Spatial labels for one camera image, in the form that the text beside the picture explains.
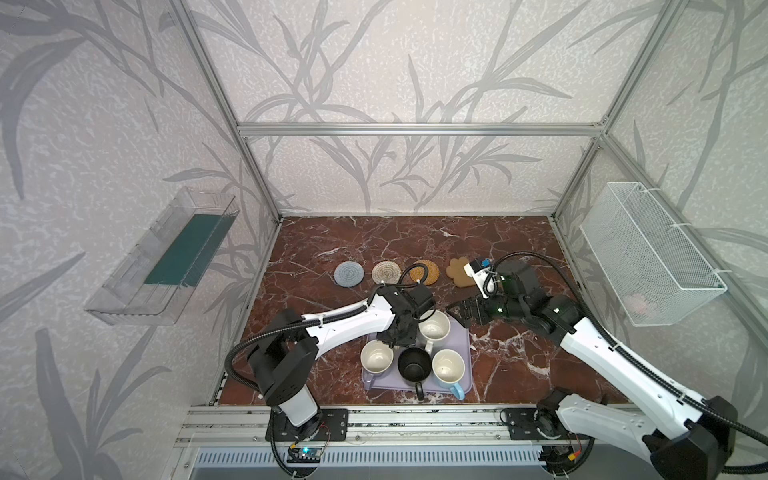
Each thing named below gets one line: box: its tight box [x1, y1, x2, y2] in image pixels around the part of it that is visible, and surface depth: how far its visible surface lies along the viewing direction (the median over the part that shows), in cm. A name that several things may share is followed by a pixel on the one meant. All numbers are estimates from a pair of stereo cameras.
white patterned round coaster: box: [371, 260, 401, 285], surface depth 106 cm
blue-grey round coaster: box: [334, 260, 365, 288], surface depth 104 cm
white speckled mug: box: [418, 309, 451, 355], surface depth 82 cm
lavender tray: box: [361, 314, 472, 393], surface depth 80 cm
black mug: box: [397, 347, 432, 401], surface depth 78 cm
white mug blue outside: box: [432, 348, 466, 401], surface depth 77 cm
